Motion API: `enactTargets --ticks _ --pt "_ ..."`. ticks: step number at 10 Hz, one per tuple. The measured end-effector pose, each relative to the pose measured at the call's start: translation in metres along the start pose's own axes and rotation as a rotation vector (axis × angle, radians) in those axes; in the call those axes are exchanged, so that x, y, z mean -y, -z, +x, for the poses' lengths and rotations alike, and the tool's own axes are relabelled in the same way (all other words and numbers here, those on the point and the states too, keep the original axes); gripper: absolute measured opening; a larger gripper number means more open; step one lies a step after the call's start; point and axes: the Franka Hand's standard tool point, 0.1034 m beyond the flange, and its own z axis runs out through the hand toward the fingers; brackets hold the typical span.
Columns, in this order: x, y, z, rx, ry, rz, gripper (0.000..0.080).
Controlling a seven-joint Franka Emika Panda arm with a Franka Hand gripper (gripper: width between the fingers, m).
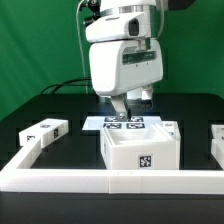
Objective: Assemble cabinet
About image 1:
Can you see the white cabinet box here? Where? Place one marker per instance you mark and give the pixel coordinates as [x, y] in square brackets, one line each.
[150, 148]

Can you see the white L-shaped frame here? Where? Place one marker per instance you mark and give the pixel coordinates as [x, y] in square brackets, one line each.
[19, 176]

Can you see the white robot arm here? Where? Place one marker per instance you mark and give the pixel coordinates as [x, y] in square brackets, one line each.
[124, 20]

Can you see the small white cabinet door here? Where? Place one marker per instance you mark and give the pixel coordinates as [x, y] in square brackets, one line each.
[172, 128]

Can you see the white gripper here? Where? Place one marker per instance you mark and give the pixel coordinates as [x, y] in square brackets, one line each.
[118, 67]

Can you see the white block with markers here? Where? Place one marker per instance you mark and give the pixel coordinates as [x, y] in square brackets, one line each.
[48, 130]

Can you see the white marker base plate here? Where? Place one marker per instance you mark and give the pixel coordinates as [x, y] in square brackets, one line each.
[111, 122]

